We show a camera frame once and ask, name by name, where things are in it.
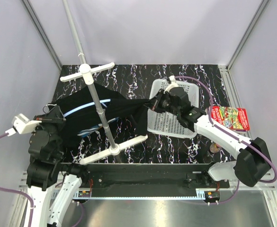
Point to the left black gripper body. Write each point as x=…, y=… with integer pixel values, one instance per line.
x=51, y=124

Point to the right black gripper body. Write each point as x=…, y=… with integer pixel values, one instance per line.
x=163, y=103

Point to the black daisy print t-shirt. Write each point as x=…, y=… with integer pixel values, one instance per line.
x=86, y=121

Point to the light blue clothes hanger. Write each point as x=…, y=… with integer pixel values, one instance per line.
x=103, y=102

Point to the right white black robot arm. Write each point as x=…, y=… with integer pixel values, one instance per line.
x=252, y=160

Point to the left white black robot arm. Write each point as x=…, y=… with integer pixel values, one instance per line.
x=46, y=153

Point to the white plastic mesh basket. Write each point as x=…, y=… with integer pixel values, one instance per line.
x=166, y=124

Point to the black marbled table mat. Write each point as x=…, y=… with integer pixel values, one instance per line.
x=135, y=81

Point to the grey white garment rack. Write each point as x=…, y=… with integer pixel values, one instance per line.
x=86, y=72

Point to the pink cap bottle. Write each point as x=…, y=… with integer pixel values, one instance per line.
x=214, y=148

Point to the red cover book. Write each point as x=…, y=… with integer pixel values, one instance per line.
x=235, y=119

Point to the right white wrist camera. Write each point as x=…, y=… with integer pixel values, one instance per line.
x=172, y=84

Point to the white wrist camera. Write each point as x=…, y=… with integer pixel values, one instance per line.
x=172, y=84
x=22, y=125

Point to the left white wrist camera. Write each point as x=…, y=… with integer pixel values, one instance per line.
x=22, y=125

